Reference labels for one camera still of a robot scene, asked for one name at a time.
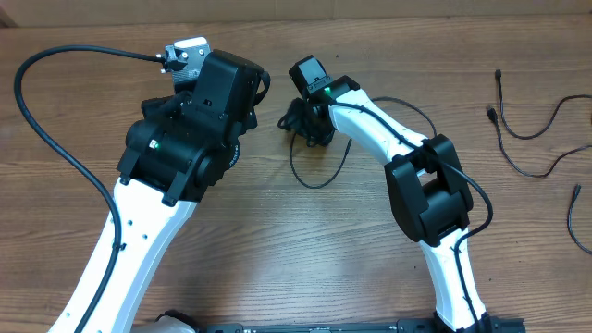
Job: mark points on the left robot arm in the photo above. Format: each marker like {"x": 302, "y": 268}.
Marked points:
{"x": 182, "y": 146}

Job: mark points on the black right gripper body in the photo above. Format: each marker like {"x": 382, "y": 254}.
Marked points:
{"x": 300, "y": 120}

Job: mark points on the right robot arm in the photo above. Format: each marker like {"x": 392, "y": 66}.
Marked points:
{"x": 430, "y": 196}

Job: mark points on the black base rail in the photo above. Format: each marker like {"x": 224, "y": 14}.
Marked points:
{"x": 489, "y": 324}

